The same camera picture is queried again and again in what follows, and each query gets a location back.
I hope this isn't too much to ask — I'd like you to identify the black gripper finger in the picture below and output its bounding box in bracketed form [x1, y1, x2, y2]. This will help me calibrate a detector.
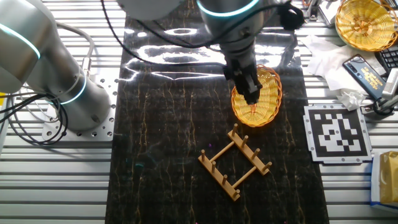
[249, 76, 264, 101]
[236, 83, 255, 106]

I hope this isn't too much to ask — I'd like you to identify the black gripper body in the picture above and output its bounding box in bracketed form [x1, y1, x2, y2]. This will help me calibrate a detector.
[222, 57, 259, 90]

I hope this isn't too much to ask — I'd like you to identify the yellow orange woven dish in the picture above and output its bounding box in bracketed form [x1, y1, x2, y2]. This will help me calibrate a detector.
[230, 64, 284, 128]

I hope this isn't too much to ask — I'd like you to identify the wooden dish rack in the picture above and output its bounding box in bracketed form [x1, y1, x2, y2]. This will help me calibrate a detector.
[197, 123, 274, 202]

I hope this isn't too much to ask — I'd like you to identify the flat white tissue sheet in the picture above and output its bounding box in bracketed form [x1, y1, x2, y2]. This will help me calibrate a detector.
[299, 34, 387, 95]

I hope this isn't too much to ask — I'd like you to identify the black marble pattern mat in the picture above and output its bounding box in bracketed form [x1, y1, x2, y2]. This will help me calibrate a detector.
[104, 0, 331, 224]

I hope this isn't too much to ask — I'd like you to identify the black white fiducial marker board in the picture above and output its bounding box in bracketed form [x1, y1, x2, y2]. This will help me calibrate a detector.
[302, 103, 374, 165]

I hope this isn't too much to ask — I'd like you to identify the crumpled white tissue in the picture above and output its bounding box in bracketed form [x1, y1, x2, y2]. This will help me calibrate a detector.
[336, 88, 366, 112]

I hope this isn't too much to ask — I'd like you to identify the dark blue smartphone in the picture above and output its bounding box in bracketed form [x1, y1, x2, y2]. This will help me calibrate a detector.
[342, 54, 388, 101]

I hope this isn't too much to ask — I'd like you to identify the yellow woven basket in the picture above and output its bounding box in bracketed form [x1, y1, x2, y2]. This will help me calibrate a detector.
[335, 0, 398, 53]

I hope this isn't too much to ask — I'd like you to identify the silver adapter box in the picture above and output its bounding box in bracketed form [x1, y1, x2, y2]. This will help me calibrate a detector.
[381, 68, 398, 101]

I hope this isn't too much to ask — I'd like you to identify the black keyboard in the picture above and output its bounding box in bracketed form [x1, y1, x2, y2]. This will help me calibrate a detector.
[374, 43, 398, 76]

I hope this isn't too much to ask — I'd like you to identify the gold tissue pack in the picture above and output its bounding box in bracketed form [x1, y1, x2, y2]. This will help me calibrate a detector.
[378, 151, 398, 205]

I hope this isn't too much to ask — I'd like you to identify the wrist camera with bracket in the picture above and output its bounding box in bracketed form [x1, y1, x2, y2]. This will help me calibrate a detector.
[277, 2, 306, 31]

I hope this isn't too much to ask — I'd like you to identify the silver metal frame bar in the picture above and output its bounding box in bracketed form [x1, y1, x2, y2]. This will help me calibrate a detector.
[305, 0, 341, 27]

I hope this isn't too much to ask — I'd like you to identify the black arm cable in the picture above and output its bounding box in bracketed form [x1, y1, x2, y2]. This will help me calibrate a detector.
[99, 0, 280, 68]

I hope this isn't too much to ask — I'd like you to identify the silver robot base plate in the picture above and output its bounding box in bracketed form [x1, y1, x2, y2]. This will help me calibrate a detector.
[41, 75, 119, 142]

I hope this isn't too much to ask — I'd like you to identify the grey cable with metal plug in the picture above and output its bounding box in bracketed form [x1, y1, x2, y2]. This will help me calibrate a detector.
[53, 19, 96, 78]

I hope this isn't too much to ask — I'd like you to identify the black base cable bundle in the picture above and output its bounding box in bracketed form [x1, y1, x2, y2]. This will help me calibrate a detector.
[0, 91, 72, 146]

